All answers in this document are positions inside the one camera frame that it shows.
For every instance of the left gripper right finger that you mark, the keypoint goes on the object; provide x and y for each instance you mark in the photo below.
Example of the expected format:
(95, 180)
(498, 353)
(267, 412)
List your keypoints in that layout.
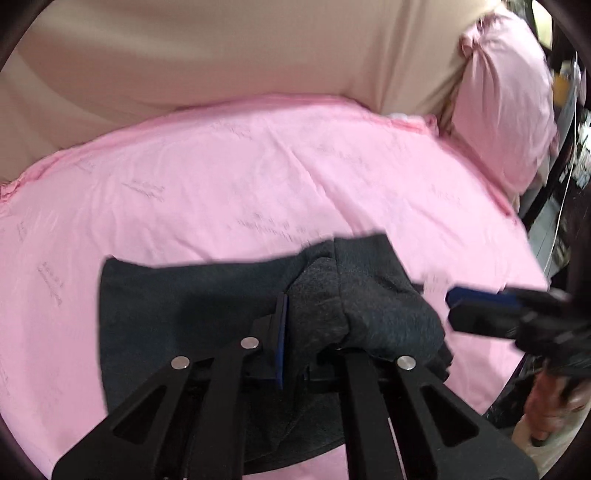
(401, 422)

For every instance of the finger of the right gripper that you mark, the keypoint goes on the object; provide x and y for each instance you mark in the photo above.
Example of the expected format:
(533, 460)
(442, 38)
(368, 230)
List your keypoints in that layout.
(459, 294)
(487, 321)

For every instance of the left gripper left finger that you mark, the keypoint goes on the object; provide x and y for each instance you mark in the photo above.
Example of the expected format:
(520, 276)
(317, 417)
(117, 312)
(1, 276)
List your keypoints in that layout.
(188, 420)

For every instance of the dark grey pants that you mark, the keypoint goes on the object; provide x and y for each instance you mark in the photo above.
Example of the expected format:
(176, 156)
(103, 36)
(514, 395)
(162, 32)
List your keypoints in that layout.
(340, 293)

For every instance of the right hand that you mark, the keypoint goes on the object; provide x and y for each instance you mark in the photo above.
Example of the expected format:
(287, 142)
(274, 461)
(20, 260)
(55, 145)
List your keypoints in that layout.
(551, 401)

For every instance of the cluttered dark shelf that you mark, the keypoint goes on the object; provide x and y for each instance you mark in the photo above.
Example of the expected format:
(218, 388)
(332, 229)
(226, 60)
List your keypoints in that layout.
(571, 41)

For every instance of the pink pillow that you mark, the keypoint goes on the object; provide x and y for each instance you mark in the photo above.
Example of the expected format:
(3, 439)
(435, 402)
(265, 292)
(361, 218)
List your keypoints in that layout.
(504, 107)

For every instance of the pink bed sheet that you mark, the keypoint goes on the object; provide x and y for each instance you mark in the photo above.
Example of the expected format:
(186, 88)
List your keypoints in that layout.
(241, 181)

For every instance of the beige curtain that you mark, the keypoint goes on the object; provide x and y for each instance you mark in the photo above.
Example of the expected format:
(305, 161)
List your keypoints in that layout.
(74, 70)

